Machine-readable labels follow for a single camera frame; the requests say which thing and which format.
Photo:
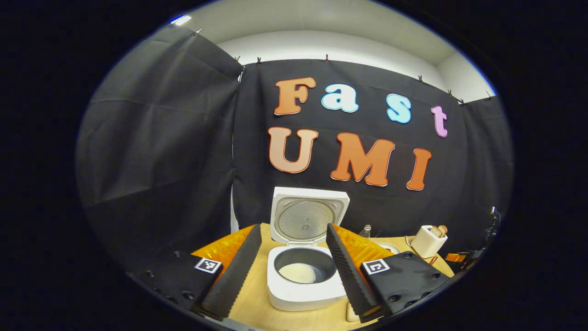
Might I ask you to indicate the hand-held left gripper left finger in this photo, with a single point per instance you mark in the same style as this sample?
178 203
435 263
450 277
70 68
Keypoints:
234 276

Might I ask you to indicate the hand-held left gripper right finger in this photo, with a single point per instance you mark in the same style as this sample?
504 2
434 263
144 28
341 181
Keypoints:
349 276

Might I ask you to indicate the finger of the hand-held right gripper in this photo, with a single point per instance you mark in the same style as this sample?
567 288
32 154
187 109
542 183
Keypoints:
455 257

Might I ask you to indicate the beige rice tray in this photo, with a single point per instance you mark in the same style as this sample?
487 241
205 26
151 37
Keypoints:
352 313

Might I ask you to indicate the white rice cooker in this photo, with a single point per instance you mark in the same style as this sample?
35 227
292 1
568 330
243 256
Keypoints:
303 296

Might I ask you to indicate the white rice heap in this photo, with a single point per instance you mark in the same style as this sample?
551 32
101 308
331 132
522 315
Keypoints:
297 273

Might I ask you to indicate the toast slice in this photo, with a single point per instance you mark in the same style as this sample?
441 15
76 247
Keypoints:
443 229
436 231

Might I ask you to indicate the white toaster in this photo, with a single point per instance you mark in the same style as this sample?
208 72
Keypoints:
425 246

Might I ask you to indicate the clear plastic water bottle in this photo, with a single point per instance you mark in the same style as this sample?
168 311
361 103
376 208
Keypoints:
365 232

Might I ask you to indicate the white round plate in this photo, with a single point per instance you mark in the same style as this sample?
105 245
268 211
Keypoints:
390 248

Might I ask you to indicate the black backdrop cloth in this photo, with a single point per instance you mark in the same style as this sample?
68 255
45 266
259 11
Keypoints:
161 138

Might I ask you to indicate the ceiling light strip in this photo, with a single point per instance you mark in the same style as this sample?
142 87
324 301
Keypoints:
181 19

